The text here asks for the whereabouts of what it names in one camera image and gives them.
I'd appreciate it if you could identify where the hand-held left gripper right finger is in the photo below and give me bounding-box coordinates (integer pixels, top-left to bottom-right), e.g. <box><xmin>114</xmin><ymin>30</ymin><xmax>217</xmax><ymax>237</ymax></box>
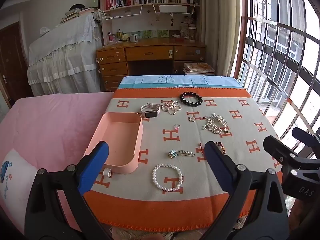
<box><xmin>200</xmin><ymin>141</ymin><xmax>290</xmax><ymax>240</ymax></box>

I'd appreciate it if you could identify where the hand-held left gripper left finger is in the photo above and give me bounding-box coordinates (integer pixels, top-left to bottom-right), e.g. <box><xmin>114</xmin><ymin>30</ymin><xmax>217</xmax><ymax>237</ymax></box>
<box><xmin>24</xmin><ymin>141</ymin><xmax>110</xmax><ymax>240</ymax></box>

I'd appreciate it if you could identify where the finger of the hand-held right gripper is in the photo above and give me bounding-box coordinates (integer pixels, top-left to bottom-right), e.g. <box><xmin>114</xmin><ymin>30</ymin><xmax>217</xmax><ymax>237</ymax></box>
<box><xmin>292</xmin><ymin>127</ymin><xmax>320</xmax><ymax>153</ymax></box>
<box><xmin>263</xmin><ymin>135</ymin><xmax>320</xmax><ymax>172</ymax></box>

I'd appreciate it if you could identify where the red string bracelet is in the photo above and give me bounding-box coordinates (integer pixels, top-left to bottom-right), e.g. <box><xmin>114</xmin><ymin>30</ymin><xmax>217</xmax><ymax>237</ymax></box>
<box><xmin>199</xmin><ymin>141</ymin><xmax>227</xmax><ymax>155</ymax></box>

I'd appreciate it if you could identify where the pink jewelry box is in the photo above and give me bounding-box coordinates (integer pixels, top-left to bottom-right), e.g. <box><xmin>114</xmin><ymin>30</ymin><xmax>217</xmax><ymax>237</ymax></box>
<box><xmin>83</xmin><ymin>112</ymin><xmax>144</xmax><ymax>175</ymax></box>

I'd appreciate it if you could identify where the blue flower hair pin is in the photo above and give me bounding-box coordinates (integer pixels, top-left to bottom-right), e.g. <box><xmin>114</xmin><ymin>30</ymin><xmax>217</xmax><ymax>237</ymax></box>
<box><xmin>168</xmin><ymin>149</ymin><xmax>196</xmax><ymax>159</ymax></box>

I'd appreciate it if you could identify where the silver rhinestone necklace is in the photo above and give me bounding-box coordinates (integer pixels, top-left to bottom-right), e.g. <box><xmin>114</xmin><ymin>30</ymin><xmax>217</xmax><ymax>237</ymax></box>
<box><xmin>202</xmin><ymin>113</ymin><xmax>229</xmax><ymax>135</ymax></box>

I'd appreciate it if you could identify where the white pearl bracelet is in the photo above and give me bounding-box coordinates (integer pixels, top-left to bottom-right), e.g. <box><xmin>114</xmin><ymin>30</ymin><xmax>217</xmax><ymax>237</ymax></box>
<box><xmin>152</xmin><ymin>164</ymin><xmax>184</xmax><ymax>191</ymax></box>

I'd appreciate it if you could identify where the black bead bracelet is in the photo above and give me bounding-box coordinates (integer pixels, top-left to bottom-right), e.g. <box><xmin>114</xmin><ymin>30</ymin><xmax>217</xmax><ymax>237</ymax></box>
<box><xmin>179</xmin><ymin>92</ymin><xmax>203</xmax><ymax>107</ymax></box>

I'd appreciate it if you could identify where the white smartwatch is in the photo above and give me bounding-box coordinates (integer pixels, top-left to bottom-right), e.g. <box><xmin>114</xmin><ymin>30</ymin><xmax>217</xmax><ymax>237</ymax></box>
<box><xmin>140</xmin><ymin>102</ymin><xmax>162</xmax><ymax>118</ymax></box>

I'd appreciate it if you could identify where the pink bed sheet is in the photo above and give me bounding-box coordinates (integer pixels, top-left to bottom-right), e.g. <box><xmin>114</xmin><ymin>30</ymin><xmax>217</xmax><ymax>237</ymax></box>
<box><xmin>0</xmin><ymin>91</ymin><xmax>115</xmax><ymax>233</ymax></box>

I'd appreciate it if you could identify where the orange patterned blanket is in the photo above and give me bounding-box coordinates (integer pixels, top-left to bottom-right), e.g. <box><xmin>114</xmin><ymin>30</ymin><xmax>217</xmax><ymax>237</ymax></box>
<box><xmin>83</xmin><ymin>87</ymin><xmax>284</xmax><ymax>233</ymax></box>

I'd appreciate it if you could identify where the white embroidered pillow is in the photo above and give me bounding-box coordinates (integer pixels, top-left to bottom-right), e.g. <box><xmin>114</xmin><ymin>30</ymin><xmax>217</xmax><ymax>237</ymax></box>
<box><xmin>0</xmin><ymin>148</ymin><xmax>38</xmax><ymax>230</ymax></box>

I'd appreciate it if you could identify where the metal window grille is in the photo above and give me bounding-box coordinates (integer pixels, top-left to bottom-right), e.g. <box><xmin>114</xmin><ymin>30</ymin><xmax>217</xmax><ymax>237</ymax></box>
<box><xmin>234</xmin><ymin>0</ymin><xmax>320</xmax><ymax>160</ymax></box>

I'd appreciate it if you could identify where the stack of large books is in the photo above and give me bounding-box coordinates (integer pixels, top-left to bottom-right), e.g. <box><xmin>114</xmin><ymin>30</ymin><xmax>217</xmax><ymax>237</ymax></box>
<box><xmin>184</xmin><ymin>62</ymin><xmax>216</xmax><ymax>76</ymax></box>

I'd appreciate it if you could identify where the light blue printed cloth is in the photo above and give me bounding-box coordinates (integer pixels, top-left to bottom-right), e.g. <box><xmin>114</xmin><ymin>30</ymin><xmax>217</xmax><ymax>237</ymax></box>
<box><xmin>117</xmin><ymin>74</ymin><xmax>245</xmax><ymax>90</ymax></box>

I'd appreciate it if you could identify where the wooden desk with drawers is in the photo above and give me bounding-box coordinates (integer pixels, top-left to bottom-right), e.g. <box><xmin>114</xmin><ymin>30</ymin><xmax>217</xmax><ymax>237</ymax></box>
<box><xmin>96</xmin><ymin>38</ymin><xmax>207</xmax><ymax>92</ymax></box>

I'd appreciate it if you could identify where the brown wooden door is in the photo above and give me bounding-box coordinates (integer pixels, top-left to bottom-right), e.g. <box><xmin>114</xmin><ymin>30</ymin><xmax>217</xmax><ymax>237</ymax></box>
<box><xmin>0</xmin><ymin>21</ymin><xmax>28</xmax><ymax>108</ymax></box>

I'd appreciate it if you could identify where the beige curtain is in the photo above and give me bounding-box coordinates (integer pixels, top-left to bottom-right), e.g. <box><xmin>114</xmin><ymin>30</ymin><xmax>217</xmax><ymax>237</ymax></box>
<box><xmin>200</xmin><ymin>0</ymin><xmax>242</xmax><ymax>78</ymax></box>

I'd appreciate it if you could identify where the stack of books and papers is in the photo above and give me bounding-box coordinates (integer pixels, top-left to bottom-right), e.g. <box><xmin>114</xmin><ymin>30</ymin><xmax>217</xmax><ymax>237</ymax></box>
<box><xmin>60</xmin><ymin>7</ymin><xmax>98</xmax><ymax>23</ymax></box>

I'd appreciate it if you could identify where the white flat box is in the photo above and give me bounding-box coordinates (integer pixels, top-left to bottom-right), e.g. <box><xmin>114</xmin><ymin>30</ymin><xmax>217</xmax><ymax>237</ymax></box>
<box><xmin>159</xmin><ymin>5</ymin><xmax>188</xmax><ymax>13</ymax></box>

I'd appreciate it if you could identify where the white wire basket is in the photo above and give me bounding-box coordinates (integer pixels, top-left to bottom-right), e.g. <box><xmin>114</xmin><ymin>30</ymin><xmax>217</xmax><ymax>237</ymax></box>
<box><xmin>152</xmin><ymin>3</ymin><xmax>195</xmax><ymax>15</ymax></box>
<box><xmin>102</xmin><ymin>4</ymin><xmax>143</xmax><ymax>20</ymax></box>

